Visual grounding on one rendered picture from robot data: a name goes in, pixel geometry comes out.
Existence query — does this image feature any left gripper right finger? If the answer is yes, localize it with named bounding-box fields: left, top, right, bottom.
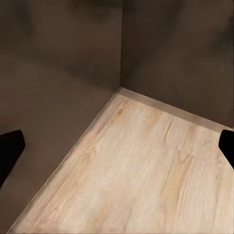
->
left=218, top=129, right=234, bottom=169

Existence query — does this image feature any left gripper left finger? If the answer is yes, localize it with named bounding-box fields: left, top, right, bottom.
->
left=0, top=129, right=25, bottom=188

